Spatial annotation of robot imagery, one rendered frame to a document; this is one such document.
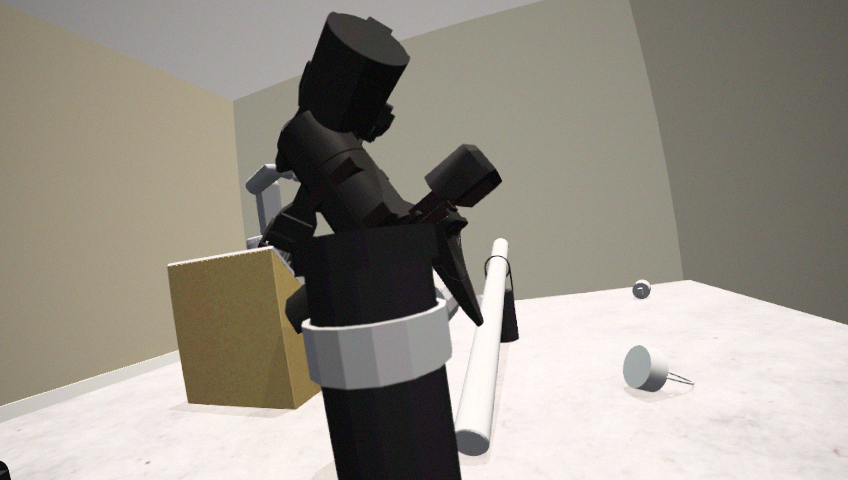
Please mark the white cylindrical rod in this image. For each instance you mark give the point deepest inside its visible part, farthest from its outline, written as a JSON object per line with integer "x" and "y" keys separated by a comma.
{"x": 475, "y": 412}

